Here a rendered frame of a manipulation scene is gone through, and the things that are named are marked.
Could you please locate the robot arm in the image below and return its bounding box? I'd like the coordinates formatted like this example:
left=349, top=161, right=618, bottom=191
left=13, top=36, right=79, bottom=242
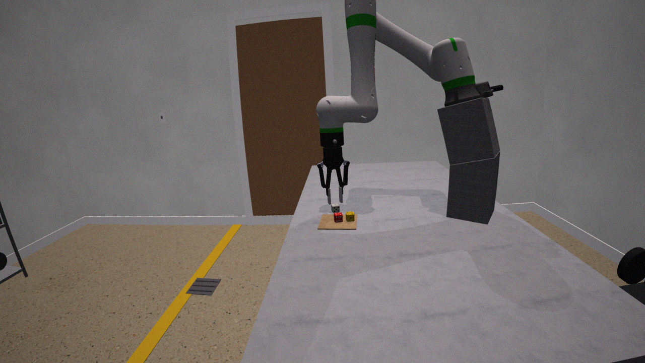
left=316, top=0, right=503, bottom=148

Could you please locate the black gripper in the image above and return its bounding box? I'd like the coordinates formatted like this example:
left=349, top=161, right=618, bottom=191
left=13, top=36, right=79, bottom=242
left=317, top=146, right=350, bottom=205

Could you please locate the tan mat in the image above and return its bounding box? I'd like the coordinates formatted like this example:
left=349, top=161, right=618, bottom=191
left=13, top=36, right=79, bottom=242
left=318, top=214, right=357, bottom=230

